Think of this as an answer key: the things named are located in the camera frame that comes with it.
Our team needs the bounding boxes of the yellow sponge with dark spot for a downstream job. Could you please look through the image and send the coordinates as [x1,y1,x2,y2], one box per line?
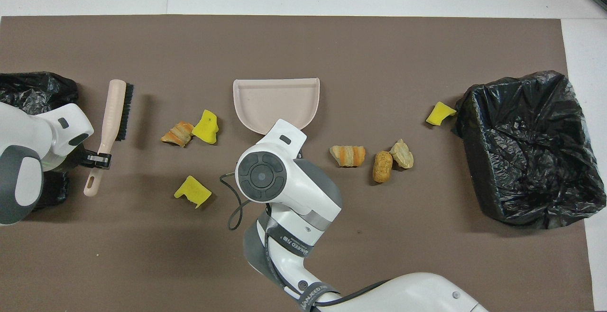
[191,109,220,145]

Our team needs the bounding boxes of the yellow sponge piece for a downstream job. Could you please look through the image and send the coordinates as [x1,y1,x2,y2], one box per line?
[174,175,212,209]
[425,101,457,127]

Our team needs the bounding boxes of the pale beige bread chunk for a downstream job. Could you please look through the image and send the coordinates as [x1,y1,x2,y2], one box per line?
[390,138,414,169]

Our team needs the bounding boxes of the orange striped croissant piece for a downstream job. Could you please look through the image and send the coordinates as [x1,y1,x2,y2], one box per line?
[160,121,194,148]
[329,145,367,168]

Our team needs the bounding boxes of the black bag lined bin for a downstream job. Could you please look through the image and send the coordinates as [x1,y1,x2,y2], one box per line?
[451,70,607,230]
[0,71,79,211]

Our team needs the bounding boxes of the golden brown bread roll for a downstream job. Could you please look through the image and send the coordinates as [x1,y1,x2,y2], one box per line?
[372,150,394,184]

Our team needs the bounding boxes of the beige plastic dustpan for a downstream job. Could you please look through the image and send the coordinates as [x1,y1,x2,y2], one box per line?
[232,78,321,136]

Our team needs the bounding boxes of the brown table mat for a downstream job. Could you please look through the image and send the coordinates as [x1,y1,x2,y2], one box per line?
[0,15,594,312]

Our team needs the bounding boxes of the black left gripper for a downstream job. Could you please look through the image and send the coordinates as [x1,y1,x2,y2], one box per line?
[66,147,112,170]

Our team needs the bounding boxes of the beige hand brush black bristles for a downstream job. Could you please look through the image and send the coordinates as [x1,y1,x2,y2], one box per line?
[83,79,135,197]

